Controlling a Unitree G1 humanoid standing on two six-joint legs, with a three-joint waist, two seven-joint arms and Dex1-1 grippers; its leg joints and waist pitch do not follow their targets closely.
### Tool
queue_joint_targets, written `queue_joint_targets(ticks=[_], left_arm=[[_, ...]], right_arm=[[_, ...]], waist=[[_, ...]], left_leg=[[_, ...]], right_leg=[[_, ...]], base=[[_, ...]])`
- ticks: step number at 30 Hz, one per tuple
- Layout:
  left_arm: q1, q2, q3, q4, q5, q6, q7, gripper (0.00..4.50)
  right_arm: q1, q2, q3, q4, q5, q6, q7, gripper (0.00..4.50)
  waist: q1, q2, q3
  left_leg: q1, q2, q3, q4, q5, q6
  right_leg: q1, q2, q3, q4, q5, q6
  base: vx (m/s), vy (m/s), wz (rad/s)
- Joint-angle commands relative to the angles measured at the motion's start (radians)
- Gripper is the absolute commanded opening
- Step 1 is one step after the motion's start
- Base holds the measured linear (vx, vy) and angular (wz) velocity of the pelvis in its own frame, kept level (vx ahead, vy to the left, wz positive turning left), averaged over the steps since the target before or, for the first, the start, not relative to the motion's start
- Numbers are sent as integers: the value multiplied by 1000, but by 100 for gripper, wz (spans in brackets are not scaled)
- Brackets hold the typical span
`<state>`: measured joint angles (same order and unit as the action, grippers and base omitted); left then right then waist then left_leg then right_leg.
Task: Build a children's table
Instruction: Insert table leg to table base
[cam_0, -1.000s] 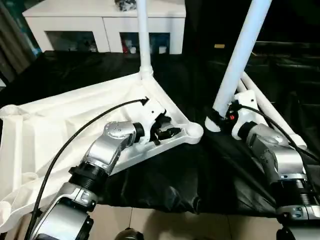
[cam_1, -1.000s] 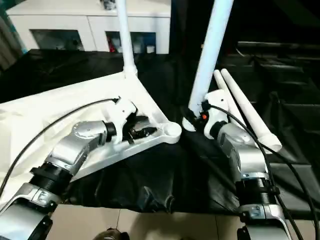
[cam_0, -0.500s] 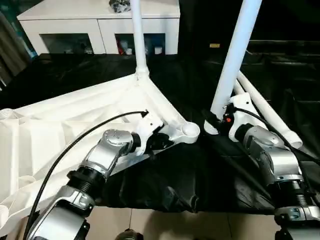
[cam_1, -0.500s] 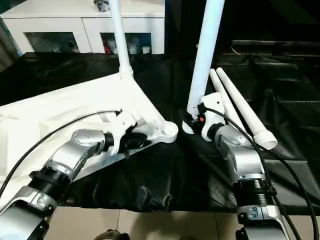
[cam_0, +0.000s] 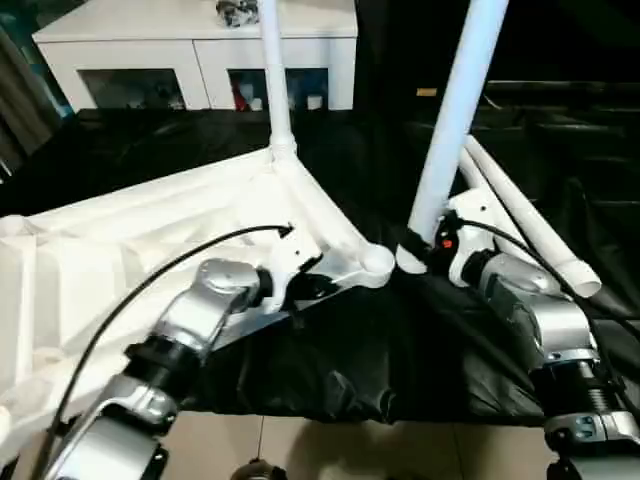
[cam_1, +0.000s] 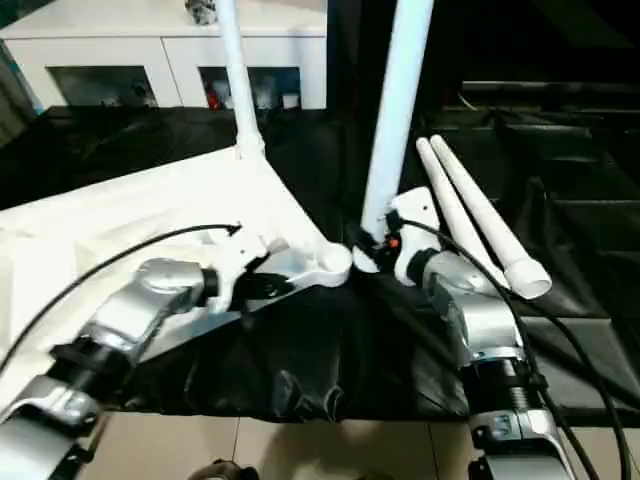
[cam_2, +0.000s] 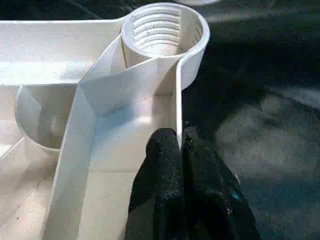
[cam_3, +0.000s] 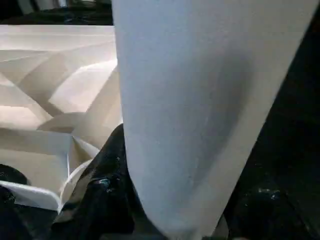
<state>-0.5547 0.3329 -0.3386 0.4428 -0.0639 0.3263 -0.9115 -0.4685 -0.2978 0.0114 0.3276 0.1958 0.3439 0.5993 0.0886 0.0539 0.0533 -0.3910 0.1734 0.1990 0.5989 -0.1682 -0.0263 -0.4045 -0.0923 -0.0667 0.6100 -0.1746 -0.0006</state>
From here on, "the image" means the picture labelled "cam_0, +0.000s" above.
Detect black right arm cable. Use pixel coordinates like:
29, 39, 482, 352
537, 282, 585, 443
452, 215, 640, 341

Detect black cable bundle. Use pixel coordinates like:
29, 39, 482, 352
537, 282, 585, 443
215, 0, 260, 26

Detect dark robot body part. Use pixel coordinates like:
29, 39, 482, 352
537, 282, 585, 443
234, 459, 289, 480

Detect long black metal bar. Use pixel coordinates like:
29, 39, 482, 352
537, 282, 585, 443
487, 78, 640, 104

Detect beige curtain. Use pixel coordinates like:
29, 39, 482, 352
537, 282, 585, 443
0, 24, 66, 176

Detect black work mat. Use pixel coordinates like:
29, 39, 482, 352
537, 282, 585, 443
0, 107, 640, 429

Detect white cabinet with glass doors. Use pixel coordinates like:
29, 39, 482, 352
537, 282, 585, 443
32, 0, 359, 112

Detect white plastic table leg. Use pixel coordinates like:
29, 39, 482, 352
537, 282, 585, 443
464, 135, 603, 300
396, 0, 510, 275
457, 147, 531, 266
257, 0, 300, 166

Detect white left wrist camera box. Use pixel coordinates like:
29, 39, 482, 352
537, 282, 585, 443
267, 238, 324, 316

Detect white plastic table top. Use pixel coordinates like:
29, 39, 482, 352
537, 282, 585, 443
0, 143, 397, 444

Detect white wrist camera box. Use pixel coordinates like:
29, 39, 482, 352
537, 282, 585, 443
267, 238, 324, 316
444, 188, 500, 287

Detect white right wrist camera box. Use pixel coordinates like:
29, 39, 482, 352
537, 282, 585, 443
444, 188, 500, 287

